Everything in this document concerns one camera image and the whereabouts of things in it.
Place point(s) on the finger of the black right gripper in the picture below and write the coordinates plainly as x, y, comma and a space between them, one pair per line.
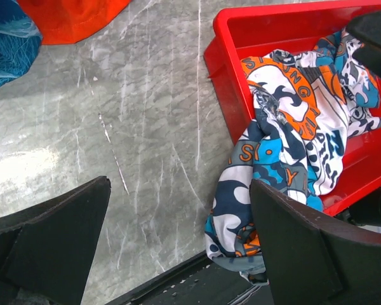
367, 29

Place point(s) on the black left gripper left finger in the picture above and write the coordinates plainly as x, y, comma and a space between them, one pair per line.
48, 249

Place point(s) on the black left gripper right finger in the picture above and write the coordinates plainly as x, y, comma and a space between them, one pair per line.
312, 258

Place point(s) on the multicolour patterned shorts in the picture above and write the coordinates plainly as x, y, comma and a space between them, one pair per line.
307, 106

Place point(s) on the blue patterned hanging shorts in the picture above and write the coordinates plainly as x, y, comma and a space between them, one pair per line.
20, 40

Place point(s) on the orange hanging shorts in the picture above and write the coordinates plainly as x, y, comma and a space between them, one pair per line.
71, 21

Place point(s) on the red plastic tray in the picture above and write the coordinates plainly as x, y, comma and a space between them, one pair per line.
256, 31

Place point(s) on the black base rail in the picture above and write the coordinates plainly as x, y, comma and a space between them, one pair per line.
197, 281

